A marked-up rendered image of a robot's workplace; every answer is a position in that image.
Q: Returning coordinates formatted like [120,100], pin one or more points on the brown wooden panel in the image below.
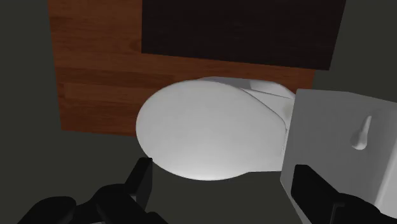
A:
[96,77]

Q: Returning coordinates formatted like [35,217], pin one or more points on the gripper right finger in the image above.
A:
[316,198]

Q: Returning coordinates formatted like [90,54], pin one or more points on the white toilet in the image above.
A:
[211,130]

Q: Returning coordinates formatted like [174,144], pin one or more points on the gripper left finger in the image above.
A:
[118,201]

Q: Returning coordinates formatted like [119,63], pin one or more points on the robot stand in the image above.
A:
[242,31]

